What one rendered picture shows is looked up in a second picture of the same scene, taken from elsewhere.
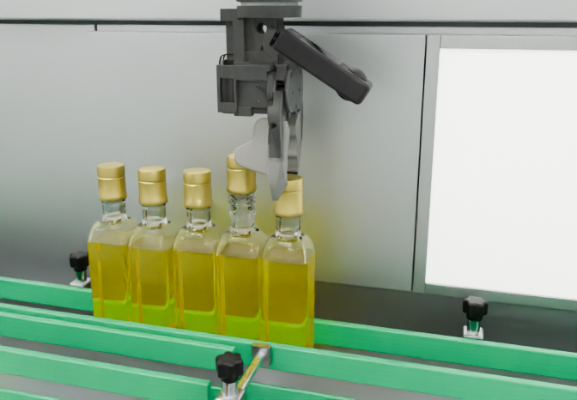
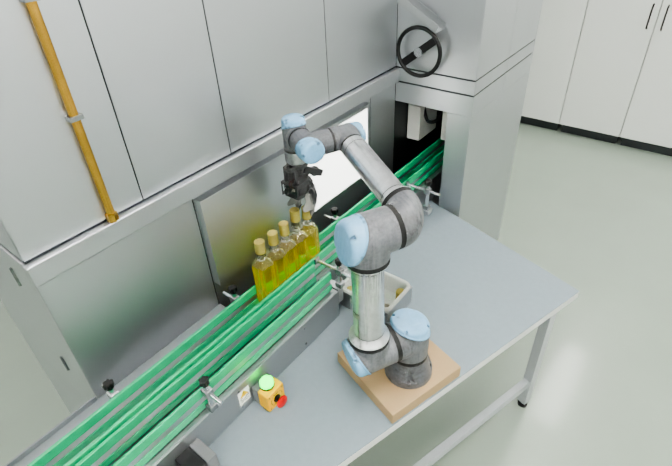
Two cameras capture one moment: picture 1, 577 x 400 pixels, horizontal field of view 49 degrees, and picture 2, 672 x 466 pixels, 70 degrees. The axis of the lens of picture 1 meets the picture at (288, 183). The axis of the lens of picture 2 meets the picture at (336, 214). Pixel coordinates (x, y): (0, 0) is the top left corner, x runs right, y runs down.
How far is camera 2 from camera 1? 1.45 m
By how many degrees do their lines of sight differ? 62
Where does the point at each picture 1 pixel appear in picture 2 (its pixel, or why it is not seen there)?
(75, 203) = (194, 277)
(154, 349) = (296, 284)
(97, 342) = (280, 298)
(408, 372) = not seen: hidden behind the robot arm
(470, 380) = not seen: hidden behind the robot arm
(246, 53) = (297, 178)
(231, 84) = (299, 190)
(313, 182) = (282, 205)
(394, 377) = not seen: hidden behind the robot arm
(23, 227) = (172, 307)
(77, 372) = (301, 302)
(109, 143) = (215, 240)
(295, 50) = (309, 170)
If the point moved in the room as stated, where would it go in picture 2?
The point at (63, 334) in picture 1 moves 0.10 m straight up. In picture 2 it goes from (270, 305) to (267, 283)
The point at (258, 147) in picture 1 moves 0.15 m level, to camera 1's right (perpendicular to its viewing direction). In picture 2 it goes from (308, 203) to (325, 181)
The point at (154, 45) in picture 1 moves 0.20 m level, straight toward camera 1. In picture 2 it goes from (227, 191) to (288, 195)
